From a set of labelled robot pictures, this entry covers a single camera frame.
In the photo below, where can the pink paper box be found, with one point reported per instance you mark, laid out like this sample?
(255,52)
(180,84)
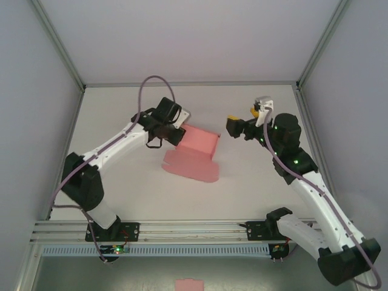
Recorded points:
(197,142)

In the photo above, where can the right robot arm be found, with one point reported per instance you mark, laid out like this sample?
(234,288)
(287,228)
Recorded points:
(318,206)

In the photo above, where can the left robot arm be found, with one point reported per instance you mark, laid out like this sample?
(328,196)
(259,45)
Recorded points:
(85,188)

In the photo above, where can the small circuit board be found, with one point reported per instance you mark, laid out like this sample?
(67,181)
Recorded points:
(278,249)

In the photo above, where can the circuit board with green light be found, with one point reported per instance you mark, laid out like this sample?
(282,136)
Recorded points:
(116,249)

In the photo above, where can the spare pink paper sheet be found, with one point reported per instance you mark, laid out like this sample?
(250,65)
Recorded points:
(189,285)

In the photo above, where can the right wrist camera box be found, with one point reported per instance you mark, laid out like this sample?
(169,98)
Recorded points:
(264,104)

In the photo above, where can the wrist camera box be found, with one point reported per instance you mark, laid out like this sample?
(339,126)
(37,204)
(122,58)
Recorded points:
(183,116)
(264,104)

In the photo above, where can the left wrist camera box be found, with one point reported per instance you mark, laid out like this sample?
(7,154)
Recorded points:
(183,116)

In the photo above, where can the aluminium side frame bar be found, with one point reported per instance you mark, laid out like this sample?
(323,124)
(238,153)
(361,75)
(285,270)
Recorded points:
(307,121)
(71,121)

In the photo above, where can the aluminium back frame bar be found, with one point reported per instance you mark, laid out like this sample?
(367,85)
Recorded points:
(188,84)

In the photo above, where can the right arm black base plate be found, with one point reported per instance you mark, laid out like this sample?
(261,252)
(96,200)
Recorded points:
(256,230)

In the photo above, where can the aluminium frame post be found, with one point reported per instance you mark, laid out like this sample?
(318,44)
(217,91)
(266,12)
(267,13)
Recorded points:
(57,45)
(324,45)

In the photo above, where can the aluminium mounting rail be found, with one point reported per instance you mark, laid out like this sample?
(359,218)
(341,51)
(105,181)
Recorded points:
(188,232)

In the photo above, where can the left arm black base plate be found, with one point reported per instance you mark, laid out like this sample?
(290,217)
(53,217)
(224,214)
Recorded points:
(130,232)

